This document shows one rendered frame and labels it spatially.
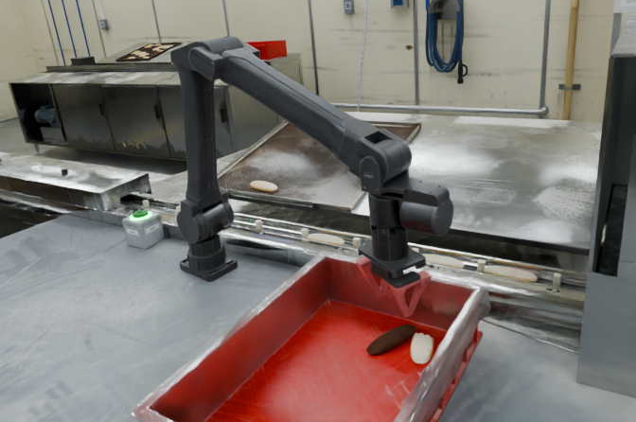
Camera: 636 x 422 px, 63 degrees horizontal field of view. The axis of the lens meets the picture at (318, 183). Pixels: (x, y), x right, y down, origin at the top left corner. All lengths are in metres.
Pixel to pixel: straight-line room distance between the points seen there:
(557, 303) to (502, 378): 0.19
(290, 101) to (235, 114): 3.24
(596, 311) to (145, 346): 0.75
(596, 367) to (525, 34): 4.01
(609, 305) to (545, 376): 0.16
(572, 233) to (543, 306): 0.23
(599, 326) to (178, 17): 6.13
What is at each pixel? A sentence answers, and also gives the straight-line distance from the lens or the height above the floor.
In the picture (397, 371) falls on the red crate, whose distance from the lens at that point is 0.89.
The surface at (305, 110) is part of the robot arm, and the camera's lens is 0.83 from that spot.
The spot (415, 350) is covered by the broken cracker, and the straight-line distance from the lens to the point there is 0.92.
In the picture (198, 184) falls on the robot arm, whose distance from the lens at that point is 1.11.
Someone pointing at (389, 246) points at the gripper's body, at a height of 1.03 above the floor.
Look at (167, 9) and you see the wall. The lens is 6.71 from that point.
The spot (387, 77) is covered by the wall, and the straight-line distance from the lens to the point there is 5.15.
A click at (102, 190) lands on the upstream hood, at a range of 1.63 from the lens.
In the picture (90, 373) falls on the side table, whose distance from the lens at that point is 1.04.
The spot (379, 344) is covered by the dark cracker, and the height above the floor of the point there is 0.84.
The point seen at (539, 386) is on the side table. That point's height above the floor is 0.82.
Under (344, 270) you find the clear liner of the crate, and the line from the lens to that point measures 1.00.
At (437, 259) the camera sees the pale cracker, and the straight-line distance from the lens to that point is 1.12.
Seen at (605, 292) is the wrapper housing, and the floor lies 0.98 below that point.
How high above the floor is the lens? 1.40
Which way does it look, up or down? 20 degrees down
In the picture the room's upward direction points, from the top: 5 degrees counter-clockwise
